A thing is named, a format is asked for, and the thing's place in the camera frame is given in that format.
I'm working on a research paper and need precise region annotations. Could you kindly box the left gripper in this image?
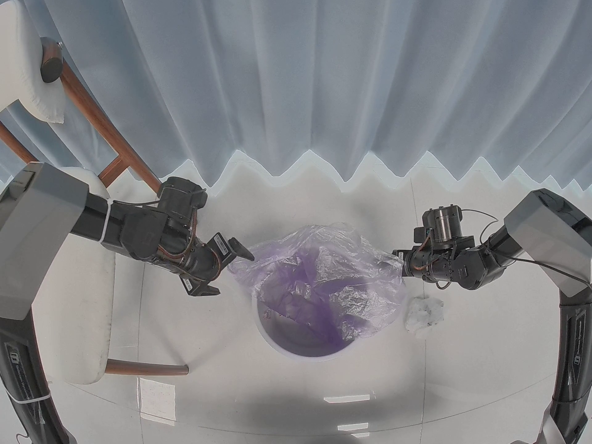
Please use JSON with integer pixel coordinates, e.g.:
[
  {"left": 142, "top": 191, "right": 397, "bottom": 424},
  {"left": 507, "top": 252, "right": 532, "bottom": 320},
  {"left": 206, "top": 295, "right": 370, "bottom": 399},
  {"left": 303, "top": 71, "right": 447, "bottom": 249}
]
[{"left": 178, "top": 232, "right": 256, "bottom": 298}]

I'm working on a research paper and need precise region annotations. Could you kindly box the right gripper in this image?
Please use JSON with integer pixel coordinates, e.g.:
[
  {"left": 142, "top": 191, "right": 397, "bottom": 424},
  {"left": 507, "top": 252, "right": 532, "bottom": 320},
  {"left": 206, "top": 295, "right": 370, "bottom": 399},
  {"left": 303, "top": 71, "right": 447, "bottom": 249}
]
[{"left": 392, "top": 245, "right": 447, "bottom": 279}]

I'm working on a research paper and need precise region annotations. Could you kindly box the purple plastic bag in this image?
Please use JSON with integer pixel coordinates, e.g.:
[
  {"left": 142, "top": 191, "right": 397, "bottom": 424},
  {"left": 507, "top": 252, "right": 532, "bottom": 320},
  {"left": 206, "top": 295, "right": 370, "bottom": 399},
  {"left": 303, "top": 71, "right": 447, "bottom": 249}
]
[{"left": 227, "top": 222, "right": 408, "bottom": 343}]

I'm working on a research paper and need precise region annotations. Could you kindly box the white trash bin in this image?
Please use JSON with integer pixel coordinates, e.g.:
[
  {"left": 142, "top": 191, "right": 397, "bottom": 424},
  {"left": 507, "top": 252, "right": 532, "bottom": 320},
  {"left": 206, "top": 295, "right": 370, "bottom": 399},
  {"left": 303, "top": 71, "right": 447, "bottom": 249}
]
[{"left": 252, "top": 290, "right": 359, "bottom": 362}]

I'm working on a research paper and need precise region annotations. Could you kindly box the crumpled white paper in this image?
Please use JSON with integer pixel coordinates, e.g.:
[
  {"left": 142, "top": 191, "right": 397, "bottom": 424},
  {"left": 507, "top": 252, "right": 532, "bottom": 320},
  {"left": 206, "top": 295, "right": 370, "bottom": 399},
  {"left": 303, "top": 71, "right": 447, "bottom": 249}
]
[{"left": 403, "top": 296, "right": 445, "bottom": 339}]

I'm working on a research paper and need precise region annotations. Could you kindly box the pale blue curtain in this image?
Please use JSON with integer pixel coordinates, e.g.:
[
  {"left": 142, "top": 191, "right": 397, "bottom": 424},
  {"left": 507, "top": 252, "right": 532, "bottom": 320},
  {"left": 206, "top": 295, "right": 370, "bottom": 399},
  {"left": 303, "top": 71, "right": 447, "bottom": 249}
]
[{"left": 0, "top": 0, "right": 592, "bottom": 198}]

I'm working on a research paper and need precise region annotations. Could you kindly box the white cushioned wooden chair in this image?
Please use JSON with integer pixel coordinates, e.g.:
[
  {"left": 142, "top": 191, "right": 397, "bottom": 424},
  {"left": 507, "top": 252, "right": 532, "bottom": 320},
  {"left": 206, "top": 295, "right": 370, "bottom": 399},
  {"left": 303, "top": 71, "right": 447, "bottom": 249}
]
[{"left": 0, "top": 0, "right": 199, "bottom": 385}]

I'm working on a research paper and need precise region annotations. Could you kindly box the black cable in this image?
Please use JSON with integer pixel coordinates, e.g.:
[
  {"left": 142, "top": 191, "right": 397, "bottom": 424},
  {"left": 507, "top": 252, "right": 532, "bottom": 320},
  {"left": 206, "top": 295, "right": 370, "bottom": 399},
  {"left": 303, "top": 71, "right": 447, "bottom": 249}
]
[{"left": 462, "top": 208, "right": 592, "bottom": 290}]

